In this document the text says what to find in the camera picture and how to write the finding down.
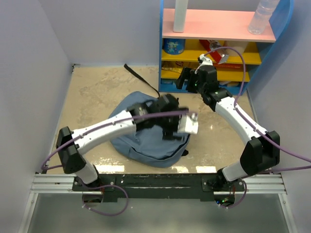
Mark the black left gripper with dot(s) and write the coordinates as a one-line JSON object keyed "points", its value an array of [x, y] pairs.
{"points": [[168, 134]]}

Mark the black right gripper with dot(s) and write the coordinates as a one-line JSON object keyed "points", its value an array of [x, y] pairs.
{"points": [[188, 74]]}

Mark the blue fabric backpack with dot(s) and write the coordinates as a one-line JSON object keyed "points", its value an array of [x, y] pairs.
{"points": [[147, 146]]}

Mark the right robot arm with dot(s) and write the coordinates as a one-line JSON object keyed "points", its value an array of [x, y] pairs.
{"points": [[260, 152]]}

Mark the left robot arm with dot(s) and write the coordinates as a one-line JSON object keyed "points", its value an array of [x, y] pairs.
{"points": [[73, 145]]}

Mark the yellow chips bag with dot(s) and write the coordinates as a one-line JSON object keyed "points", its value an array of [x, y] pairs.
{"points": [[177, 66]]}

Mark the blue snack can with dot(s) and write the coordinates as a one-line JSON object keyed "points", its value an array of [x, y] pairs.
{"points": [[173, 46]]}

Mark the red silver snack box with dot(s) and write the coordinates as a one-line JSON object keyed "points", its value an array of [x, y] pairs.
{"points": [[215, 50]]}

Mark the red flat box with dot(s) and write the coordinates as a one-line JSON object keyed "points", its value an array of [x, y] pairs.
{"points": [[230, 66]]}

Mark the blue wooden shelf unit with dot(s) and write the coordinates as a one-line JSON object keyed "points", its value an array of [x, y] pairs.
{"points": [[226, 26]]}

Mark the white round container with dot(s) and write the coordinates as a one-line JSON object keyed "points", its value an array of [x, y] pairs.
{"points": [[240, 46]]}

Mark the white tall bottle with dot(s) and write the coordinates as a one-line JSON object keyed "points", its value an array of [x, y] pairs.
{"points": [[180, 12]]}

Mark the clear plastic water bottle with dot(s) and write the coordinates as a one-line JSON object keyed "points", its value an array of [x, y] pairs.
{"points": [[262, 15]]}

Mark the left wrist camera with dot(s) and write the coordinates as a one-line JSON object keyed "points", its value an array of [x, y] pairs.
{"points": [[188, 124]]}

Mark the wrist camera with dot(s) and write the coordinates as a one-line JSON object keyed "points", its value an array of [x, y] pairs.
{"points": [[204, 61], [188, 124]]}

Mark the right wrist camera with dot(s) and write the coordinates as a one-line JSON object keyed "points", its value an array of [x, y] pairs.
{"points": [[204, 61]]}

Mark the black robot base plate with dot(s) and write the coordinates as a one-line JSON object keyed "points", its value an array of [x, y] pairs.
{"points": [[198, 186]]}

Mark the aluminium rail frame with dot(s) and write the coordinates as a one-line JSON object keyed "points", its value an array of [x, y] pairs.
{"points": [[53, 207]]}

